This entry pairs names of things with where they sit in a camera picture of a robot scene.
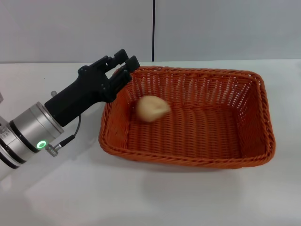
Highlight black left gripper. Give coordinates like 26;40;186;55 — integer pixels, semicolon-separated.
44;48;141;127

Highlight round beige bread bun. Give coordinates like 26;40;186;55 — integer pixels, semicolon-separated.
135;95;172;123

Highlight orange woven wicker basket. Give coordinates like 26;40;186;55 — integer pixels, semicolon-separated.
98;65;276;170

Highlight black vertical wall strip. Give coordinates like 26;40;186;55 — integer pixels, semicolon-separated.
151;0;156;62

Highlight grey cable with metal plug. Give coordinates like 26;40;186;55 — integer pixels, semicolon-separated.
46;113;82;156

